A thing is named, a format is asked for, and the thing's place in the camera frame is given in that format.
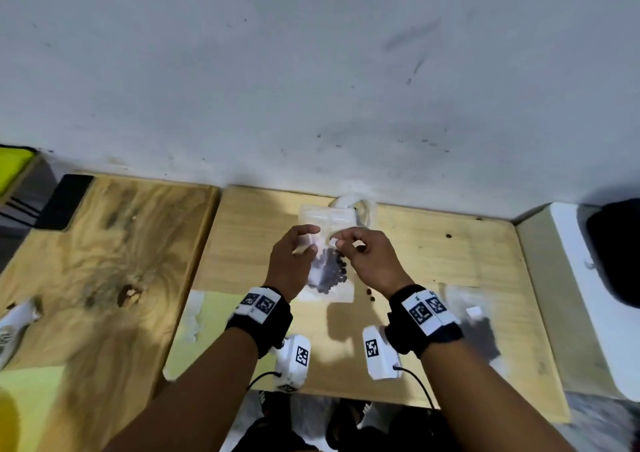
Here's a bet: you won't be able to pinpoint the person's left hand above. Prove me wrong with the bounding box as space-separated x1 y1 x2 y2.
263 224 321 303

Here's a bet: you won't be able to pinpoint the person's right hand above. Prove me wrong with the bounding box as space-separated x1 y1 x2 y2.
332 226 415 300

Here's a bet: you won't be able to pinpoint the dark seeds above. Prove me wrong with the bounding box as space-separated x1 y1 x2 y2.
459 316 501 363
309 246 349 295

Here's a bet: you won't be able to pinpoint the small clear plastic bag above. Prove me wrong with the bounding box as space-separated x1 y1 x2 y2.
439 284 506 377
295 204 359 303

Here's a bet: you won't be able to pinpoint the person's right forearm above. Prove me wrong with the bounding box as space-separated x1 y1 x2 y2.
419 339 576 452

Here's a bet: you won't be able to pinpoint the person's left forearm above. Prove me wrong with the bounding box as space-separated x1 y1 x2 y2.
102 326 259 452

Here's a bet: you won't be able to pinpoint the person's legs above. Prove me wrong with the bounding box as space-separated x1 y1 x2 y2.
219 391 461 452

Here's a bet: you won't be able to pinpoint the black left wristband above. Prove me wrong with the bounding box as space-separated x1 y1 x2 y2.
225 286 293 359

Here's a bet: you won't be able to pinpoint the yellow label backing sheet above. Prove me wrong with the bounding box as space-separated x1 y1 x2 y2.
162 290 279 383

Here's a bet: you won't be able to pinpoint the white cabinet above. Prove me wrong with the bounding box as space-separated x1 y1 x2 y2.
516 202 640 401

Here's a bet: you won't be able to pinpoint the black flat phone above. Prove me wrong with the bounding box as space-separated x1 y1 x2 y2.
35 174 95 231

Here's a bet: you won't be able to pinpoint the black bag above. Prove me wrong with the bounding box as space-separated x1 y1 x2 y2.
585 199 640 310

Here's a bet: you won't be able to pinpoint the dark grey furniture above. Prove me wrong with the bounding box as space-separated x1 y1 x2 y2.
0 156 59 267

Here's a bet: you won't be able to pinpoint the yellow paper sheet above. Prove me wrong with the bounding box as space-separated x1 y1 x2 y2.
0 366 66 452

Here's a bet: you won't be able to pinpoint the yellow green cloth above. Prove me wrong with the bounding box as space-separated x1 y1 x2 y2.
0 146 36 195

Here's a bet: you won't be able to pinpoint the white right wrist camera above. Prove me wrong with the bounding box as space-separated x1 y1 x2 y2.
362 325 403 381

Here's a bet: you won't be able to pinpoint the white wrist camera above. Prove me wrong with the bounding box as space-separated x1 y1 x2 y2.
272 335 312 393
362 325 403 381

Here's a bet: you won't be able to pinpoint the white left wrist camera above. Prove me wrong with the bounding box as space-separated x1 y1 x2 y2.
272 335 312 393

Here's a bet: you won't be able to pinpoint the black left camera cable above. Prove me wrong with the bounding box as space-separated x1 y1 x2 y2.
247 371 282 390

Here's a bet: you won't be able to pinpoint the black camera cable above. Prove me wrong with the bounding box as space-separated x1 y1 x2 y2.
392 365 436 410
247 371 282 390

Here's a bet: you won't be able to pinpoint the black right camera cable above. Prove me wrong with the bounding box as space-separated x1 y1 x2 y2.
392 365 436 410

